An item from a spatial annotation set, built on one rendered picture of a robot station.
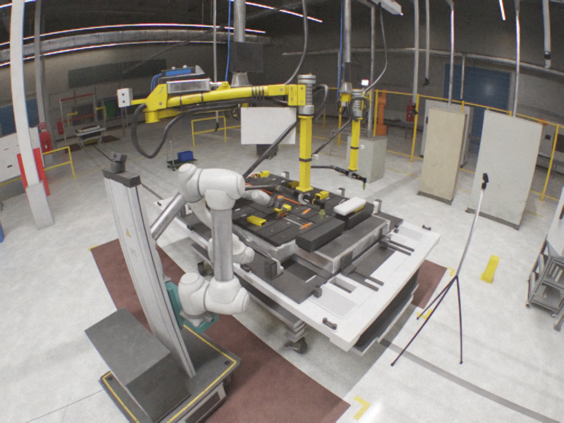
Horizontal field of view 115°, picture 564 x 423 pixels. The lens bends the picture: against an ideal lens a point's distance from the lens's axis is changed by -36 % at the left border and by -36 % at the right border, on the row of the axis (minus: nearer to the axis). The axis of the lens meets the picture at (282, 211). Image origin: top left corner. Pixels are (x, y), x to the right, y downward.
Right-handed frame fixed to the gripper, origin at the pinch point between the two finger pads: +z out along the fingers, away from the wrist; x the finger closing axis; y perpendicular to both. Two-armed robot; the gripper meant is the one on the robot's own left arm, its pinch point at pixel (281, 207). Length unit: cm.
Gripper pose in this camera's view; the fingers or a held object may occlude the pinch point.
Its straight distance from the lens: 252.8
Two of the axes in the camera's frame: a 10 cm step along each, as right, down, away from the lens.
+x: 7.0, 3.0, -6.5
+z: 5.9, 2.8, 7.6
